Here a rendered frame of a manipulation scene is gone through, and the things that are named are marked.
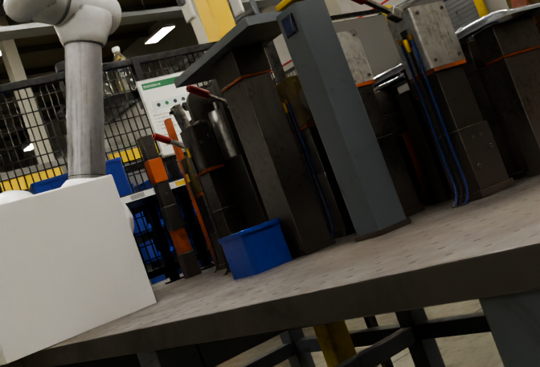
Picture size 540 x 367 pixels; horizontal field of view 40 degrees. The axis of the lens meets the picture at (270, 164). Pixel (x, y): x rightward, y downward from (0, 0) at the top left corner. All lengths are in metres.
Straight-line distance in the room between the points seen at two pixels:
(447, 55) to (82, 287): 0.92
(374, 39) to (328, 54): 4.28
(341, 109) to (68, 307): 0.75
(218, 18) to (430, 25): 1.89
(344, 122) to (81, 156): 0.93
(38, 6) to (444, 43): 1.10
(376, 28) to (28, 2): 3.94
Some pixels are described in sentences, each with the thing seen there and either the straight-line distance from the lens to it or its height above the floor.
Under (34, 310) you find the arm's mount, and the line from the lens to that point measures 1.69.
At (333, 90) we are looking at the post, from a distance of 1.34.
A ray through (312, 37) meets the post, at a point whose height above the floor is 1.07.
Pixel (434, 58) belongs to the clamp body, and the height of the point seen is 0.96.
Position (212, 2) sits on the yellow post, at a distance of 3.22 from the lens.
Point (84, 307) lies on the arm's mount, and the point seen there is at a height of 0.75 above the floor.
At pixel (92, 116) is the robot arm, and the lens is 2.08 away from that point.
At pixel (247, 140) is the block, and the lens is 1.59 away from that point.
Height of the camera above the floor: 0.79
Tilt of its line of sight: 4 degrees up
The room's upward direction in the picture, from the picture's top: 20 degrees counter-clockwise
